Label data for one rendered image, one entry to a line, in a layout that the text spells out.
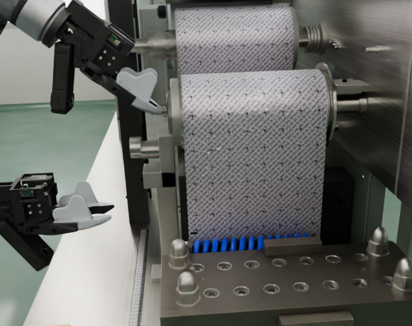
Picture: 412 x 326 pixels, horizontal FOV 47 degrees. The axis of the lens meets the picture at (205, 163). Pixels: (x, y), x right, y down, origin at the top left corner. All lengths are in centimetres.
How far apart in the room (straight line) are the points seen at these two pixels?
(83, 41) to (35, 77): 586
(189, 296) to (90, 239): 52
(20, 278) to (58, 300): 184
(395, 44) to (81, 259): 75
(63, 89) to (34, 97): 591
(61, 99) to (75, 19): 13
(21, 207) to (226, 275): 34
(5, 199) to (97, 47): 29
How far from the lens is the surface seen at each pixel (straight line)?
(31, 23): 77
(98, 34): 75
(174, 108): 76
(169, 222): 91
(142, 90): 77
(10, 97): 679
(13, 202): 81
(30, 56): 660
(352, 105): 86
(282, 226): 85
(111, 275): 102
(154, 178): 87
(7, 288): 276
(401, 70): 75
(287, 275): 76
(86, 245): 114
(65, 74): 78
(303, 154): 80
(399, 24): 76
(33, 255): 86
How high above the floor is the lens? 145
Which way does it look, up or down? 21 degrees down
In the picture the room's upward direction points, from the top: 2 degrees counter-clockwise
